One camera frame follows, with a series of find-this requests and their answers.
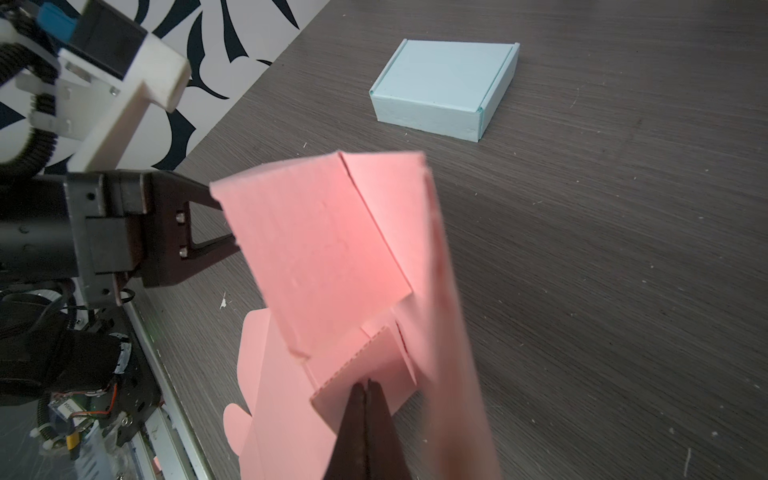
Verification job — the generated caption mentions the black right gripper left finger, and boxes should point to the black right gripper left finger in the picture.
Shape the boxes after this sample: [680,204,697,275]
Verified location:
[323,383,368,480]

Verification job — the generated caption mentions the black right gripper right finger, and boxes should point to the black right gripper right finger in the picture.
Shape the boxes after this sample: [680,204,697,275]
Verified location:
[365,380,412,480]

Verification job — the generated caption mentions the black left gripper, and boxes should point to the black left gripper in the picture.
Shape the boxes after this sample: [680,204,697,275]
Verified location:
[1,170,239,309]

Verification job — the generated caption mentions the pink paper box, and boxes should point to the pink paper box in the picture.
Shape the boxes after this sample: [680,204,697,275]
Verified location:
[210,151,501,479]

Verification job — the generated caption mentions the light blue paper box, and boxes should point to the light blue paper box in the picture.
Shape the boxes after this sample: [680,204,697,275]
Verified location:
[369,39,520,142]

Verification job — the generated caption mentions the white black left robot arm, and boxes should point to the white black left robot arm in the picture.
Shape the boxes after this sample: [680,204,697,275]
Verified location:
[1,1,238,405]

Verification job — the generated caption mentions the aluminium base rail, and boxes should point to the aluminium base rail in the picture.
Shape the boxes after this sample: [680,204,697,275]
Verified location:
[74,302,214,479]

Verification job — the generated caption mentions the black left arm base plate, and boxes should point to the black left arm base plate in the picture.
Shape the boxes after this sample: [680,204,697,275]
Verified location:
[35,299,163,463]

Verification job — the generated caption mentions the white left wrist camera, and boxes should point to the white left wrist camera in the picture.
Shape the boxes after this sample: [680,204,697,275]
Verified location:
[1,1,191,180]

